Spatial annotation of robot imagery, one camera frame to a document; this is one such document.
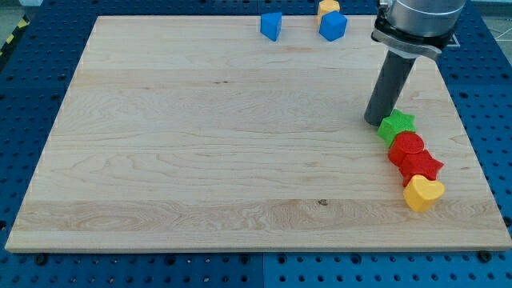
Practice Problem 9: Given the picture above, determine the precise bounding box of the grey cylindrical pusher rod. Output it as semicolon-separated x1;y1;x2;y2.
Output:
364;50;415;126

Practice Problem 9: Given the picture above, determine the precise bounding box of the green star block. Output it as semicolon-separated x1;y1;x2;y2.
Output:
377;109;416;148

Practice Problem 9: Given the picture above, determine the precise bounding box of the red cylinder block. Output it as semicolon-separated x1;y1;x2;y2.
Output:
388;131;425;166

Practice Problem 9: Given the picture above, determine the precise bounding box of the red star block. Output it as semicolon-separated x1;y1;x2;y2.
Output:
398;150;444;186

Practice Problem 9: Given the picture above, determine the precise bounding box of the yellow heart block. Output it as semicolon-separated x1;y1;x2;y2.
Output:
403;174;446;212

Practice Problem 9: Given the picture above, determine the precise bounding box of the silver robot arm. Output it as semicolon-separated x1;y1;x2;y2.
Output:
364;0;466;126

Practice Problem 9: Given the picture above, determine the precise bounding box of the blue cube block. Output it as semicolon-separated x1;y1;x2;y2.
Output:
318;11;348;42

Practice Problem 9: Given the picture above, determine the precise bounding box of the yellow hexagon block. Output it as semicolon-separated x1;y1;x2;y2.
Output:
317;0;340;24

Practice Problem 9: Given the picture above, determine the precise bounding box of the blue triangular prism block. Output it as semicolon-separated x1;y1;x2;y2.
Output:
260;12;282;42

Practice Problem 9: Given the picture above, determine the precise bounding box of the wooden board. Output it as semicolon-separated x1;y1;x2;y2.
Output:
6;16;511;253

